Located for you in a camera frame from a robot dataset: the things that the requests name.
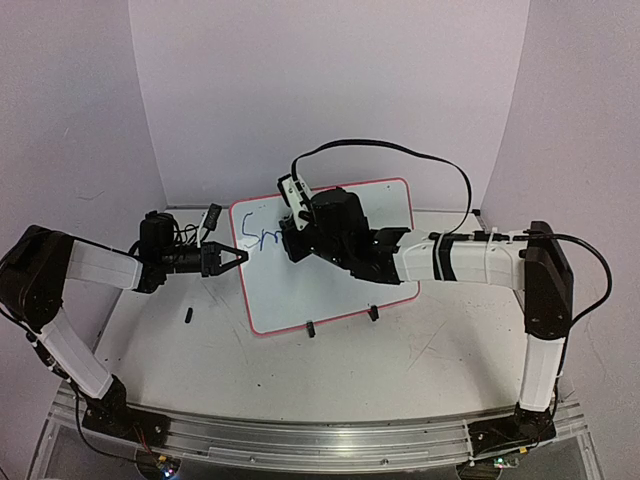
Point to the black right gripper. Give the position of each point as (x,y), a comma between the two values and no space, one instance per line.
(295,253)

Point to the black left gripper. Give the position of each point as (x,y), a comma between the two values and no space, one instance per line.
(210,257)

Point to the pink framed whiteboard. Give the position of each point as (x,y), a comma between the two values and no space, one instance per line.
(282,296)

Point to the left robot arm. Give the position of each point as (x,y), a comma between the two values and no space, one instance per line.
(36,270)

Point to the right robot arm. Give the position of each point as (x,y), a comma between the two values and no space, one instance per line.
(331,225)

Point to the left black whiteboard stand clip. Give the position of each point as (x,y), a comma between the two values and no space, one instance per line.
(310,329)

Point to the black whiteboard stand clip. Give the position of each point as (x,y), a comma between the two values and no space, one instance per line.
(373,313)
(310,329)

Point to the right black whiteboard stand clip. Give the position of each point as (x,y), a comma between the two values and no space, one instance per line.
(373,313)

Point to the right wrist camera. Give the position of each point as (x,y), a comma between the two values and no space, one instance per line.
(297,197)

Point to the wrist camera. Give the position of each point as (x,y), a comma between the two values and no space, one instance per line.
(297,197)
(208,223)

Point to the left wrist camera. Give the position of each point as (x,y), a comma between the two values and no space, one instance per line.
(208,223)

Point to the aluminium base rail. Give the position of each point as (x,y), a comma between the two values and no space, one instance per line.
(325,447)

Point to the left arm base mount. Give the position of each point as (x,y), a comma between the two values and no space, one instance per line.
(111,415)

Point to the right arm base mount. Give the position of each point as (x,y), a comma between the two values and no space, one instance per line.
(523,428)

